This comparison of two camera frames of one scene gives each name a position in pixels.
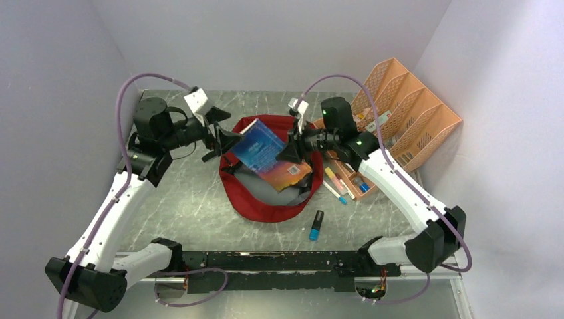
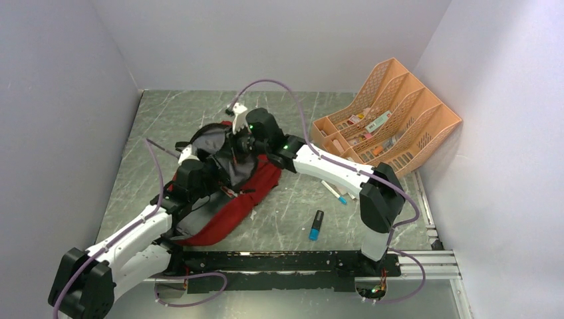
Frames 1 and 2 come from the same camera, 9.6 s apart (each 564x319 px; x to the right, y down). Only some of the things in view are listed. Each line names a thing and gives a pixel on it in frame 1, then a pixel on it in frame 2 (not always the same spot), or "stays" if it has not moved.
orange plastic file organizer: [392, 116] stays
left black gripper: [223, 140] -> [217, 179]
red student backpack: [250, 194] -> [239, 177]
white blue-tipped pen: [341, 199] stays
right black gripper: [295, 150] -> [235, 145]
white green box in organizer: [372, 127] stays
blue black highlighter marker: [316, 226] stays
